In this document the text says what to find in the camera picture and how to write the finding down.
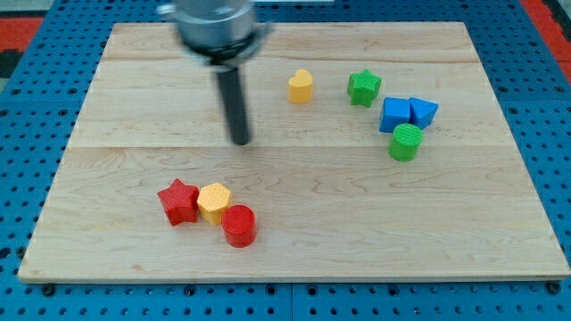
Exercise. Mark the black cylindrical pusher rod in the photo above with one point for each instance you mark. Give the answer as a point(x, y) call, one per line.
point(231, 93)

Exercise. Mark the yellow heart block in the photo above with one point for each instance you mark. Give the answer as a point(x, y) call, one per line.
point(300, 87)

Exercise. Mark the yellow hexagon block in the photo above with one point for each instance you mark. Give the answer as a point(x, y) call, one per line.
point(213, 201)

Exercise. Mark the red star block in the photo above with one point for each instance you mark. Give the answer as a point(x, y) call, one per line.
point(179, 202)

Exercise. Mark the green star block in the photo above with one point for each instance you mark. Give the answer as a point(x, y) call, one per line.
point(363, 88)

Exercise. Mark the red cylinder block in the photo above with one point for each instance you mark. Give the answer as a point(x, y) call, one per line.
point(239, 225)

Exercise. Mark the light wooden board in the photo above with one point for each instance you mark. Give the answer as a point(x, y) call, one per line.
point(331, 204)

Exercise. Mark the blue cube block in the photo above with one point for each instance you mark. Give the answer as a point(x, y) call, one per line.
point(395, 111)

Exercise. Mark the green cylinder block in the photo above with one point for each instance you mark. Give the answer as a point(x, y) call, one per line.
point(405, 142)

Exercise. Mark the blue triangle block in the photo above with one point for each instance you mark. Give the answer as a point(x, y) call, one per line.
point(422, 112)

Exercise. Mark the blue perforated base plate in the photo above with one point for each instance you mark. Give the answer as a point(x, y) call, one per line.
point(42, 100)

